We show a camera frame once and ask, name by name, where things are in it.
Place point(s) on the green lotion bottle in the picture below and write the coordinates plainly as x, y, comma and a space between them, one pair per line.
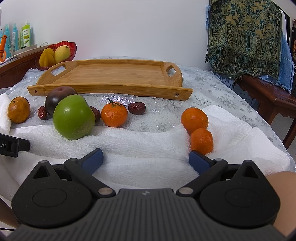
25, 35

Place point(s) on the yellow starfruit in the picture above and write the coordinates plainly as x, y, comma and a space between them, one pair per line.
47, 58

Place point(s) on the wooden bench right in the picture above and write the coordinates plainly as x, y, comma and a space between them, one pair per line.
272, 100

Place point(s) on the teal spray bottle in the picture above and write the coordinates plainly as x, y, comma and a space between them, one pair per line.
7, 47
14, 38

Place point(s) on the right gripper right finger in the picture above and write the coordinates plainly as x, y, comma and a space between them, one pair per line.
209, 170

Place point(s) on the wooden side cabinet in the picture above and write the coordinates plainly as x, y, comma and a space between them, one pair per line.
13, 70

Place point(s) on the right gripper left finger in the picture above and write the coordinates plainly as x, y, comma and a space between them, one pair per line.
82, 170

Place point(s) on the large dull orange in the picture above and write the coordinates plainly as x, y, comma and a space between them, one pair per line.
19, 110

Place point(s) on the red glass fruit bowl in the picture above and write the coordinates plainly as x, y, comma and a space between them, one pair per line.
73, 49

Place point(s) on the white rectangular dish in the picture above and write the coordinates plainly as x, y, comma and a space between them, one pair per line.
23, 50

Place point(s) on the snowflake sheer tablecloth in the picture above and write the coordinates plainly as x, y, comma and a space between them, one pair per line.
161, 114

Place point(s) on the red date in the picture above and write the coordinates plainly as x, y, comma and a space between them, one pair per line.
96, 113
42, 113
137, 108

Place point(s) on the yellow mango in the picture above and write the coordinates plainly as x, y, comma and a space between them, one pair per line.
62, 53

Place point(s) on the stemmed small mandarin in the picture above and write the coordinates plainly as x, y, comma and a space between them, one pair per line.
114, 114

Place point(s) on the operator right hand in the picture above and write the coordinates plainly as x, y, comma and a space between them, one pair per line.
284, 185

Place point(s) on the bamboo serving tray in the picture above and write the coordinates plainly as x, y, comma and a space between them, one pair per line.
125, 76

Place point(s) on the dark purple plum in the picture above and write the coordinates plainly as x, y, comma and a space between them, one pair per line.
55, 96

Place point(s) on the green apple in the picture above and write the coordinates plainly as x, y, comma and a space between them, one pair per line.
73, 118

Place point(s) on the green patterned fringed shawl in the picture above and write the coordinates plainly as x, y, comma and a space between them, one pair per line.
244, 37

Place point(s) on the orange handled scissors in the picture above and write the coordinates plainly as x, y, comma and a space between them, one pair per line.
2, 49

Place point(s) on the white towel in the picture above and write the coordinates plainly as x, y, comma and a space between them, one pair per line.
140, 159

